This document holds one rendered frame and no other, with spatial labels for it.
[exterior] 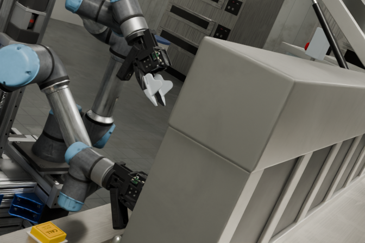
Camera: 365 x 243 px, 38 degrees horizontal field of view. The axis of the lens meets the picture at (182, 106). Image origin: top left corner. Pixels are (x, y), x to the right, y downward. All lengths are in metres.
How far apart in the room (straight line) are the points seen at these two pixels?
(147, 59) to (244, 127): 1.10
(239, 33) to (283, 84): 8.66
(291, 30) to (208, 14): 3.04
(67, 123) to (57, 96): 0.09
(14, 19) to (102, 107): 0.47
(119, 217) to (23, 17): 0.86
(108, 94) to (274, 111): 1.71
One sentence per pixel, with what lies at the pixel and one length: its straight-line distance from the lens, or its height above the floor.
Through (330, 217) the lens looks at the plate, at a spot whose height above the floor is 1.44.
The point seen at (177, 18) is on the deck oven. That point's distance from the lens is 9.65.
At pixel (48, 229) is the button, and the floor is 0.92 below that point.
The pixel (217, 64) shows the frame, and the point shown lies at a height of 1.64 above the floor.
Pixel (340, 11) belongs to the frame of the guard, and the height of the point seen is 1.74.
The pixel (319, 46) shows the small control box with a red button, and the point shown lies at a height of 1.65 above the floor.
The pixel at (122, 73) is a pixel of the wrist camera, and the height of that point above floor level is 1.37.
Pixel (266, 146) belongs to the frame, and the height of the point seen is 1.60.
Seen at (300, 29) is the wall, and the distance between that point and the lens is 11.73.
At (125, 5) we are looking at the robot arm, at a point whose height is 1.55.
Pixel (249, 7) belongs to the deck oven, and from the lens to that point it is 8.99.
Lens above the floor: 1.69
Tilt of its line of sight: 13 degrees down
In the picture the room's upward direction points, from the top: 23 degrees clockwise
